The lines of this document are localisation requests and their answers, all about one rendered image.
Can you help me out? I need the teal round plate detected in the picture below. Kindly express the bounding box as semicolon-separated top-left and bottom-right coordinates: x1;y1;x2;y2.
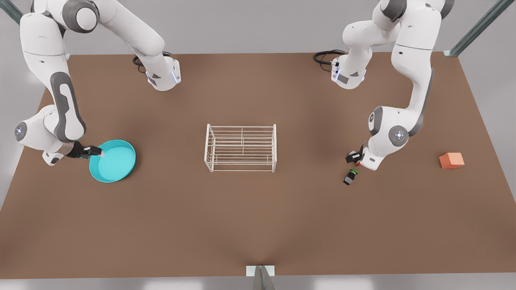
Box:
89;139;137;183

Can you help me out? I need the black cable loop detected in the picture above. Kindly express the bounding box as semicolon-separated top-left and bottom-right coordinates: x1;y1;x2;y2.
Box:
133;52;172;74
313;50;347;73

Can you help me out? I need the white wire shelf rack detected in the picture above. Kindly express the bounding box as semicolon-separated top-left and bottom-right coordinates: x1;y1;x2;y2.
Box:
204;124;278;173

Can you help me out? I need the silver frame post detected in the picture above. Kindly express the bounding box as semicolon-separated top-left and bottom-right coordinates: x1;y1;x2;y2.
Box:
0;0;25;25
246;265;277;290
443;0;515;57

